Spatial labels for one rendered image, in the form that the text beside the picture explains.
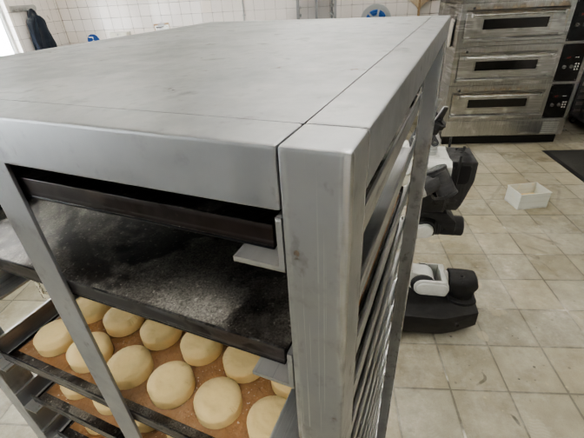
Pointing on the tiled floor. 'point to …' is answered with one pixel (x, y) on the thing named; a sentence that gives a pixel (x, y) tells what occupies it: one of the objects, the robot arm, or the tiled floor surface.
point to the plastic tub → (527, 195)
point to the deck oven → (510, 69)
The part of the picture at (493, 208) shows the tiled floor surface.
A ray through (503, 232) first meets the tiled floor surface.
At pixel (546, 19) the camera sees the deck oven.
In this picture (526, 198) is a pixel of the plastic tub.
